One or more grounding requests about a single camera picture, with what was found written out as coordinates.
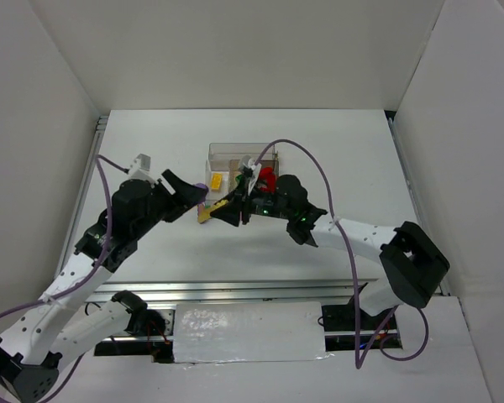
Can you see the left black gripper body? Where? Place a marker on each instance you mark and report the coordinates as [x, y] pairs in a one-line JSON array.
[[165, 195]]

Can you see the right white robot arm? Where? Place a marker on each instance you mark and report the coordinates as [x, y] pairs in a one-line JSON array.
[[413, 266]]

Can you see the aluminium rail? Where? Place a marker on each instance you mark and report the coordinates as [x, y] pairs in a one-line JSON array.
[[69, 242], [204, 292]]

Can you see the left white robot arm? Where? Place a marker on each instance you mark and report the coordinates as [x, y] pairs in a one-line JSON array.
[[43, 341]]

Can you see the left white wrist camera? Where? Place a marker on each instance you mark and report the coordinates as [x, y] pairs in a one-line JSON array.
[[140, 168]]

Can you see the purple rounded lego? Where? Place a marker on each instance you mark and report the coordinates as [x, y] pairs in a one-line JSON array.
[[202, 186]]

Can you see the tan translucent container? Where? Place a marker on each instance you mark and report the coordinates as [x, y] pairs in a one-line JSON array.
[[234, 170]]

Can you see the aluminium front rail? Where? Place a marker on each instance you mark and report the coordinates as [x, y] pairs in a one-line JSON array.
[[204, 292]]

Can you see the red rounded lego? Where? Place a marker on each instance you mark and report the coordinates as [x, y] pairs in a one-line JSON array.
[[267, 174]]

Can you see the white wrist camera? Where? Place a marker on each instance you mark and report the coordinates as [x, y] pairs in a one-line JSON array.
[[140, 168], [250, 170]]

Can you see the long yellow lego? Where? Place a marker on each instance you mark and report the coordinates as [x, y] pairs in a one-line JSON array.
[[201, 219]]

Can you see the small clear container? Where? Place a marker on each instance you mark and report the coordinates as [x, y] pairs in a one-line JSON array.
[[221, 166]]

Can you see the long clear container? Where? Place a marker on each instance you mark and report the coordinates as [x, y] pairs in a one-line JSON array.
[[234, 151]]

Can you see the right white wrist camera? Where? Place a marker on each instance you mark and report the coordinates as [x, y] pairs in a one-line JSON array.
[[250, 170]]

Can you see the left aluminium rail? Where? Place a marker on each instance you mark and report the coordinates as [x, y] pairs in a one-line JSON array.
[[69, 242]]

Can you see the yellow lego brick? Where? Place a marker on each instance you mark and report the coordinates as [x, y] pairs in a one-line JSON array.
[[216, 182]]

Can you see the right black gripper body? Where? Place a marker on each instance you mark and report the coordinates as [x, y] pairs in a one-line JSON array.
[[244, 203]]

